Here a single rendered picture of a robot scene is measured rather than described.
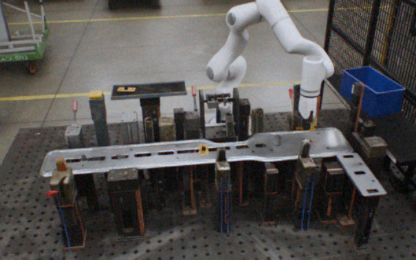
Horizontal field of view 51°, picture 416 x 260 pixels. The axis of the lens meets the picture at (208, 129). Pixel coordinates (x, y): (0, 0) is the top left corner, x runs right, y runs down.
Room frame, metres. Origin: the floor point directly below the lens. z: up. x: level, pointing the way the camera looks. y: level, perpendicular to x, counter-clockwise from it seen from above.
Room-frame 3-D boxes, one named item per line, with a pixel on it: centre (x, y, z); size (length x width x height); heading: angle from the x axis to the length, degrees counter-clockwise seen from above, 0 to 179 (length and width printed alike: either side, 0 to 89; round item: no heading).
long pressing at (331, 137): (1.64, 0.04, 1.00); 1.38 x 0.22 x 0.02; 96
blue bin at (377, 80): (2.03, -0.84, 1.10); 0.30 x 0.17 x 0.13; 16
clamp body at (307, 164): (1.49, -0.41, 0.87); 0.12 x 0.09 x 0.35; 6
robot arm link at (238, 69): (2.23, -0.13, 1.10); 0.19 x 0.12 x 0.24; 124
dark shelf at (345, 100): (1.95, -0.85, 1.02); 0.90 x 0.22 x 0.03; 6
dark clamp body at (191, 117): (1.84, 0.08, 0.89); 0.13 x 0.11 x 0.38; 6
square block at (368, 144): (1.60, -0.73, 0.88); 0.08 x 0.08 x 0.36; 6
